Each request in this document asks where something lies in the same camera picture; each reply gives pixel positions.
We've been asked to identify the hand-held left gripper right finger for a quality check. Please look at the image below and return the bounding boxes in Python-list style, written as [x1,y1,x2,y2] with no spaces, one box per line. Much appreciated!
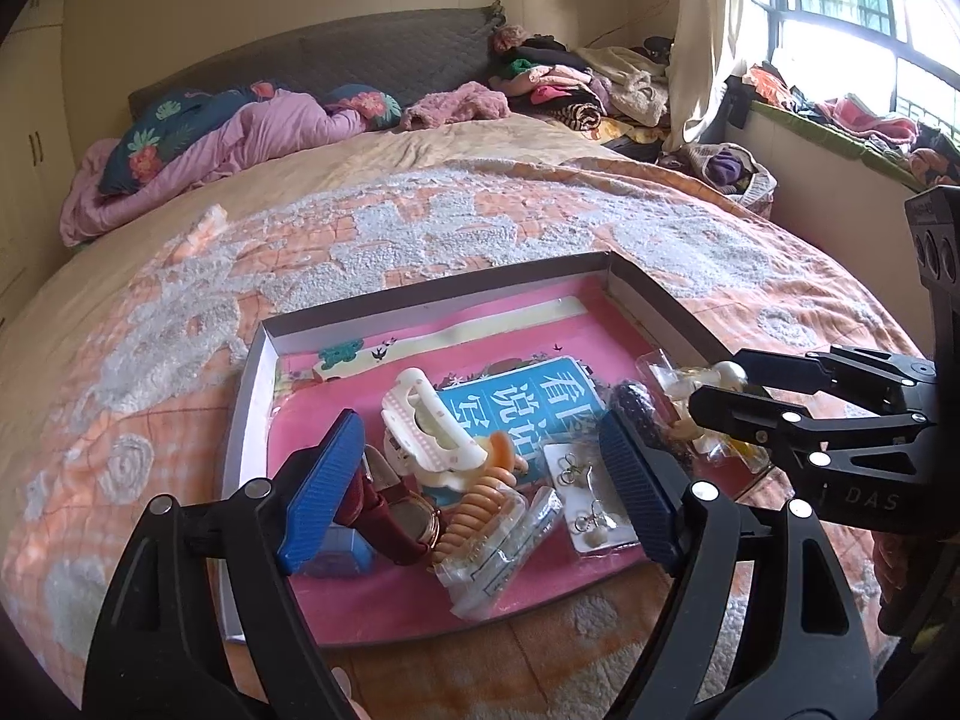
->
[596,409,878,720]

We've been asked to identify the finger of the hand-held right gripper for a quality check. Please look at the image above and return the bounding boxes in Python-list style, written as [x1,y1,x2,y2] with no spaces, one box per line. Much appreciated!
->
[731,345,938,410]
[688,384,938,475]

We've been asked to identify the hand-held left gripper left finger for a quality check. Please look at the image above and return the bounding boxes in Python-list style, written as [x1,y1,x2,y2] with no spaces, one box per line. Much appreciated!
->
[82,409,368,720]

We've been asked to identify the pearl jewelry bag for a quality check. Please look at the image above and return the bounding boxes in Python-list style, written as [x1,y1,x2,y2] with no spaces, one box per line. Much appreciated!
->
[637,351,773,473]

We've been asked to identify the shallow cardboard box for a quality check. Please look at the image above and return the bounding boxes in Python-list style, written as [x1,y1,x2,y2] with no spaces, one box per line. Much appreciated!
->
[221,251,773,646]

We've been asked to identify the orange spiral hair tie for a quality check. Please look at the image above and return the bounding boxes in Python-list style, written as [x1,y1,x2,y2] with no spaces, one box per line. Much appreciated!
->
[431,431,530,567]

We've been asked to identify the person's right forearm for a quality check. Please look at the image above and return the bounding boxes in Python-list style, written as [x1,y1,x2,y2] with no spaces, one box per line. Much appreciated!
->
[870,525,938,631]

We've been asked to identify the earring bag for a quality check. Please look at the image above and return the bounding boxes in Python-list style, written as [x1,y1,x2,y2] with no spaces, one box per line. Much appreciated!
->
[540,439,642,552]

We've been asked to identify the red wrist watch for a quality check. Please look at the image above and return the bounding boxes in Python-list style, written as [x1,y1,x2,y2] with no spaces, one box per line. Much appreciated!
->
[337,446,447,567]

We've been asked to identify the black bead bag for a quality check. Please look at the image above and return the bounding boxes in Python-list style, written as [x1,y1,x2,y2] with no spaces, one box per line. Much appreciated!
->
[611,379,695,466]

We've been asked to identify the white hair claw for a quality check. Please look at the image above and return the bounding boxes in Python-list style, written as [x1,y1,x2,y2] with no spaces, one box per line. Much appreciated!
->
[379,367,515,492]

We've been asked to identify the pink book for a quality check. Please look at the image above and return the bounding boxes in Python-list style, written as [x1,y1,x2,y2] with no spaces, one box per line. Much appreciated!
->
[274,296,676,623]

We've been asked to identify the printed clear plastic bag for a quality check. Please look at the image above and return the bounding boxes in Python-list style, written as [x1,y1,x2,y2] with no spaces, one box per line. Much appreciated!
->
[435,484,563,620]

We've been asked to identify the clothes on window sill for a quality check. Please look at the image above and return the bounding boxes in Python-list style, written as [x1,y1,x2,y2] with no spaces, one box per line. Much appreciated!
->
[742,64,960,188]

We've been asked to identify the basket of clothes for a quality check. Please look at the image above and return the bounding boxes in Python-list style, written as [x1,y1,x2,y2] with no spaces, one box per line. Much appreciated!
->
[675,142,779,218]

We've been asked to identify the beige bed sheet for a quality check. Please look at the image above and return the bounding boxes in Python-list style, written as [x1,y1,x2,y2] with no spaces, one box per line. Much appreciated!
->
[0,109,661,331]

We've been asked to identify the purple duvet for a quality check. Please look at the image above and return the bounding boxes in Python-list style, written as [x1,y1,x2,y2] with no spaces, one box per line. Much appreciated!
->
[60,86,368,245]

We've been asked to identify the cream curtain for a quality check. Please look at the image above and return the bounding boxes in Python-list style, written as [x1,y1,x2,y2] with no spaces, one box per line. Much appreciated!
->
[664,0,766,155]

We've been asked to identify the pile of clothes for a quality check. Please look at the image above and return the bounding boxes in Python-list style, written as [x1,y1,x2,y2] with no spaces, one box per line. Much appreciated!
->
[487,24,676,147]

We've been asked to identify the large floral pillow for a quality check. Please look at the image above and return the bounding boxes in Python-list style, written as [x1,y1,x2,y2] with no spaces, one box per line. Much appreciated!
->
[97,82,290,196]

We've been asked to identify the small floral pillow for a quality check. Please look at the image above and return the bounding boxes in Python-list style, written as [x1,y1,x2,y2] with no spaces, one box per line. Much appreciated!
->
[322,84,404,128]

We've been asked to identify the pink fluffy garment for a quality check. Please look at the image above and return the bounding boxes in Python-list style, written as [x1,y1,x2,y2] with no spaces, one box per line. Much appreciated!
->
[400,81,512,132]

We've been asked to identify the grey quilted headboard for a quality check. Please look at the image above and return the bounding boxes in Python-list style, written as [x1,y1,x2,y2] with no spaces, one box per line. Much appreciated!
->
[127,1,507,121]

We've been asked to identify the white wardrobe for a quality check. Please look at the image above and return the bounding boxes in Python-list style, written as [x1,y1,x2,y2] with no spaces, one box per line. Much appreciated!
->
[0,0,80,323]

